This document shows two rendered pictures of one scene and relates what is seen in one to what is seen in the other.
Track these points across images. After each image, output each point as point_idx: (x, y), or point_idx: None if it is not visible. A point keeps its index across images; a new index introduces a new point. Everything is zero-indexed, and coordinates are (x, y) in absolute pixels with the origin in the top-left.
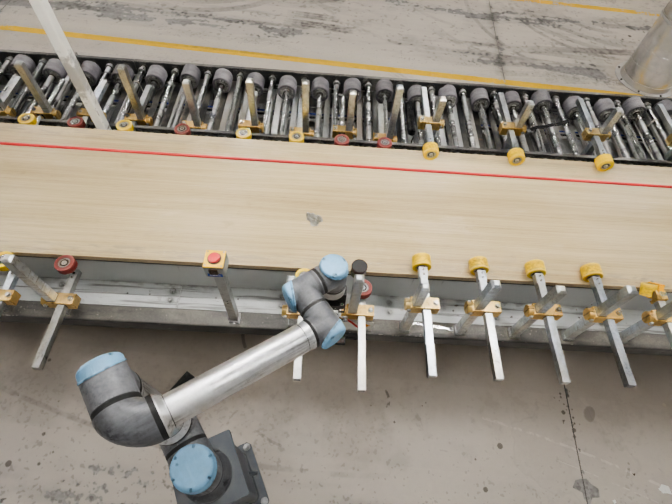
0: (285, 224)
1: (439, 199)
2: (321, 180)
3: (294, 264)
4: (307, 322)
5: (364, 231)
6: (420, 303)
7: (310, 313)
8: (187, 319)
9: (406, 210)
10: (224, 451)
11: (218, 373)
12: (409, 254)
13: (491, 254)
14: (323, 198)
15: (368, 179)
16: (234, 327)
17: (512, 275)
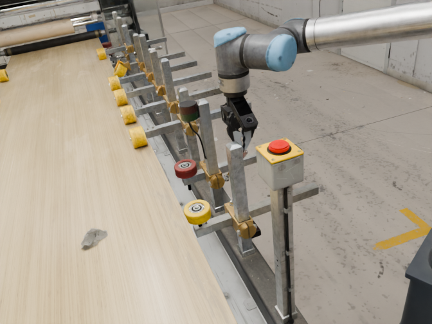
0: (112, 265)
1: (40, 159)
2: (4, 263)
3: (182, 224)
4: (306, 22)
5: (103, 189)
6: None
7: (294, 29)
8: None
9: (61, 173)
10: (427, 264)
11: (423, 1)
12: (126, 154)
13: (108, 121)
14: (47, 245)
15: (4, 216)
16: (298, 309)
17: None
